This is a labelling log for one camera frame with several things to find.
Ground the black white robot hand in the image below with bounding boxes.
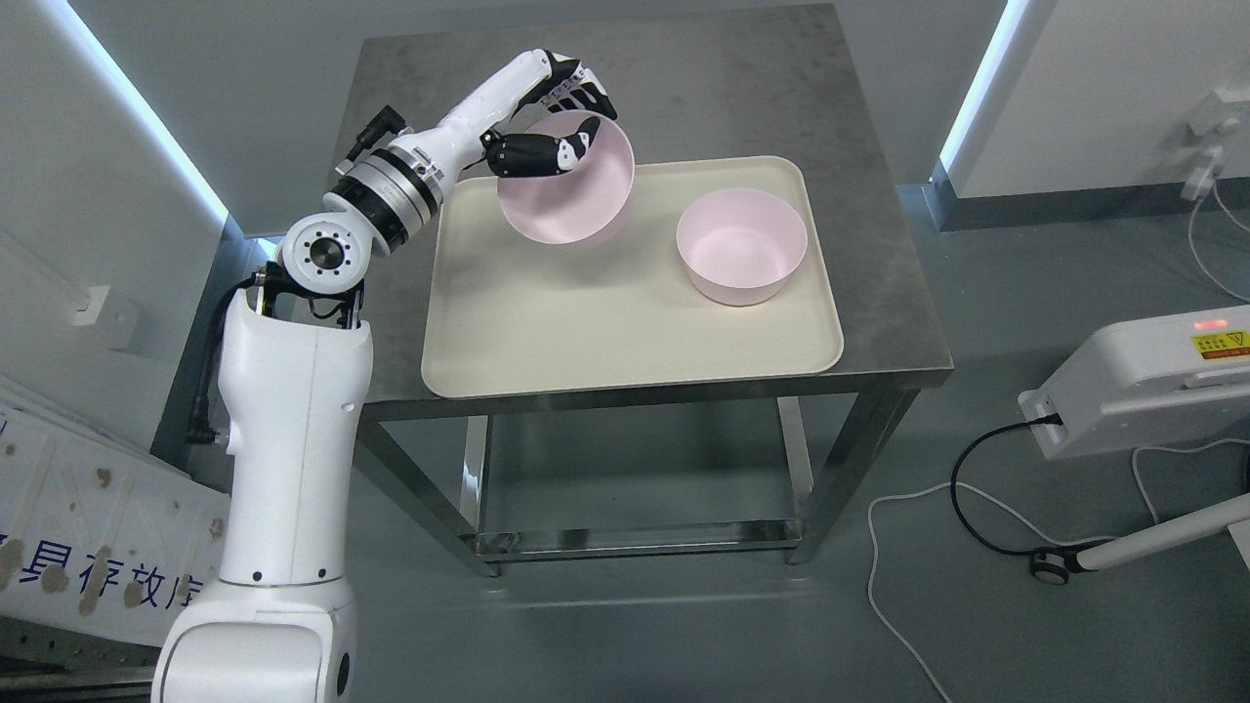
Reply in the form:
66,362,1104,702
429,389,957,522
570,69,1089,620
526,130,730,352
398,49,619,179

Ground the pink bowl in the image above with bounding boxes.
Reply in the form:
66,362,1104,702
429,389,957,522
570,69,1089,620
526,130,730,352
675,186,809,306
498,118,638,248

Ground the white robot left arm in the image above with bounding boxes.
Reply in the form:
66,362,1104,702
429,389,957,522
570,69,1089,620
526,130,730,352
151,110,506,702

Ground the stainless steel table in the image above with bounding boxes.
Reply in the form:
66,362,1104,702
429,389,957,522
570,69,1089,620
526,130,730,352
338,4,954,578

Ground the cream plastic tray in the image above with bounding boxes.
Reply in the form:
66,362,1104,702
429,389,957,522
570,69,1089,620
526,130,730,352
421,156,845,399

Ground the white printed panel board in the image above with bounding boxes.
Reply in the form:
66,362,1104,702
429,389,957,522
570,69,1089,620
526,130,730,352
1,380,230,645

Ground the white machine with warning label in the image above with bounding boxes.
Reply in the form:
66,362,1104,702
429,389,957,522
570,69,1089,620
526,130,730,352
1018,306,1249,460

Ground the white stand leg with caster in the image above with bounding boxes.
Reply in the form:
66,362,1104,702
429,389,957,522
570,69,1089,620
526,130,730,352
1028,494,1249,585

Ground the white wall socket box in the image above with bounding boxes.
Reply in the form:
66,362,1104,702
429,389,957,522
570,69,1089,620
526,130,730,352
70,285,143,352

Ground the white floor cable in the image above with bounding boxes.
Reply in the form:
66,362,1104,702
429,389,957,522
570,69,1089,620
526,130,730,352
865,437,1250,703

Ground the black power cable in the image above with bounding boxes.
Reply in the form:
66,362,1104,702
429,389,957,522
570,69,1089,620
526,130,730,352
950,414,1114,558

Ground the white wall plug adapter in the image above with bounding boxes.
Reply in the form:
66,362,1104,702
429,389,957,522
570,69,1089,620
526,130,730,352
1180,85,1249,203

